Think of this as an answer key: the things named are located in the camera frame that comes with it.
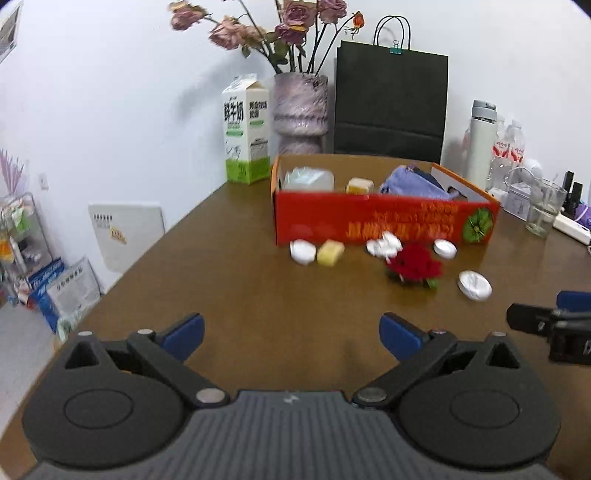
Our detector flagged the mottled pink vase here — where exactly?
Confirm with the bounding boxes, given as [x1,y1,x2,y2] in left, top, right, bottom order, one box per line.
[272,71,330,156]

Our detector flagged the white green milk carton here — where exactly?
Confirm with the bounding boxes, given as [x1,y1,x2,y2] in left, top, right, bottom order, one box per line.
[222,74,273,186]

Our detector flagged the yellow cube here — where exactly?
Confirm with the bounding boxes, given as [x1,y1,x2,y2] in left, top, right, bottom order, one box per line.
[316,239,346,268]

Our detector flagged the small lavender box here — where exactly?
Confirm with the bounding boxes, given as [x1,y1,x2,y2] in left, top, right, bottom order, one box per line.
[503,167,537,221]

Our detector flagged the metal wire rack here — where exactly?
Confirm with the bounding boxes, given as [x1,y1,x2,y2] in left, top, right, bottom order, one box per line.
[0,191,54,306]

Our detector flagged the black paper bag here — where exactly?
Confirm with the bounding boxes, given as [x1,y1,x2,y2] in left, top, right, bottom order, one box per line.
[333,15,450,165]

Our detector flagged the white board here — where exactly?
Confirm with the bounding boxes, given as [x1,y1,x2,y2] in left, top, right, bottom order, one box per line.
[87,202,166,274]

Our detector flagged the blue packet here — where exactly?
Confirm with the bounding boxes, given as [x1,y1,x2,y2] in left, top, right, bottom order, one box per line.
[27,258,68,325]

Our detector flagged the clear glass cup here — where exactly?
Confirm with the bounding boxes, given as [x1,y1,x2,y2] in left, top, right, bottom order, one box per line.
[525,177,568,239]

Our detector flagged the white round container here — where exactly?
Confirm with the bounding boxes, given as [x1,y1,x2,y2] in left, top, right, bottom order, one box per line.
[289,239,318,267]

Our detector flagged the dried rose bouquet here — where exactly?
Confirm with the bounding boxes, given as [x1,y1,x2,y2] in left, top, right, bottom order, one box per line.
[167,0,366,75]

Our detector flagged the clear water bottle red label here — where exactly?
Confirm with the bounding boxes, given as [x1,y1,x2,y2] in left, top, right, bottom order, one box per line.
[501,119,526,175]
[488,115,509,191]

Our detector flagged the clear plastic swab container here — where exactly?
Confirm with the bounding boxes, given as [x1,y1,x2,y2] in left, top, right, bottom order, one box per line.
[282,167,336,193]

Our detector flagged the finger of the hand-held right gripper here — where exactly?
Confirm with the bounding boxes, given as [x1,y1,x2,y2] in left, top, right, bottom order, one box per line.
[506,302,591,334]
[556,290,591,312]

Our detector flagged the red artificial flower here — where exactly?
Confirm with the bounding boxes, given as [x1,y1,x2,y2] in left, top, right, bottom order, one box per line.
[385,244,444,290]

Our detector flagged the purple cloth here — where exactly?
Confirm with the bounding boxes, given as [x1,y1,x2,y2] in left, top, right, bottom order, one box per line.
[379,165,458,200]

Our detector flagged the white power strip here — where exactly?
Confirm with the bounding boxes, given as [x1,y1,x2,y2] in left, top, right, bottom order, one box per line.
[553,213,591,246]

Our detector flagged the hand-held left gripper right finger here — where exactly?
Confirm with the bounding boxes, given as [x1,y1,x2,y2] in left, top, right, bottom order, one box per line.
[352,312,523,409]

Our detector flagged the red cardboard box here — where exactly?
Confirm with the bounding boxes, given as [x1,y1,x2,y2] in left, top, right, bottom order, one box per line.
[270,154,502,248]

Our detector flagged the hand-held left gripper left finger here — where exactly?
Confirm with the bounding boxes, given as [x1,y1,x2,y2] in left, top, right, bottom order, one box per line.
[64,312,232,408]

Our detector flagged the wooden desktop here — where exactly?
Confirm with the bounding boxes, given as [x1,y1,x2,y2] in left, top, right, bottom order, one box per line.
[0,154,591,480]

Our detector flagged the wall poster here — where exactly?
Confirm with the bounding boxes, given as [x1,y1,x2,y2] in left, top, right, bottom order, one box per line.
[0,2,24,64]

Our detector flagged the pink feather wall sticker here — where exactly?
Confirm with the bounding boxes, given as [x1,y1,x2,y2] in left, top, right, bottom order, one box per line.
[0,147,29,197]

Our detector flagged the white thermos bottle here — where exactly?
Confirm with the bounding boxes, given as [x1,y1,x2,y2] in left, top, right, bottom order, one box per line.
[464,99,499,190]

